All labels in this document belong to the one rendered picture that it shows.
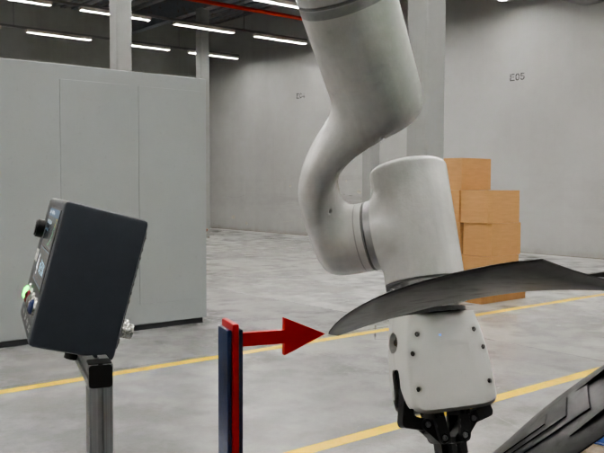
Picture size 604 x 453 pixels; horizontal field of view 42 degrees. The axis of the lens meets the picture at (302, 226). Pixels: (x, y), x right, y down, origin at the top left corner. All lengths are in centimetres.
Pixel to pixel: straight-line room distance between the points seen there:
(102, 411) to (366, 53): 56
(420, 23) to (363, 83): 620
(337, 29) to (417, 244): 24
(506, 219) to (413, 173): 814
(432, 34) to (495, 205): 258
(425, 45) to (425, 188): 604
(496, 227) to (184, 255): 351
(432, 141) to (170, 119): 231
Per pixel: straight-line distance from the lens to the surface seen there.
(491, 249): 874
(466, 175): 898
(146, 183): 696
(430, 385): 79
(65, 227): 103
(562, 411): 79
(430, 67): 683
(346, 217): 83
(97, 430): 103
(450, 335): 81
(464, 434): 83
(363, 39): 71
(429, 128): 677
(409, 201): 81
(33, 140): 657
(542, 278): 45
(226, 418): 49
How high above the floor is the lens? 128
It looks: 3 degrees down
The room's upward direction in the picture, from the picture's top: straight up
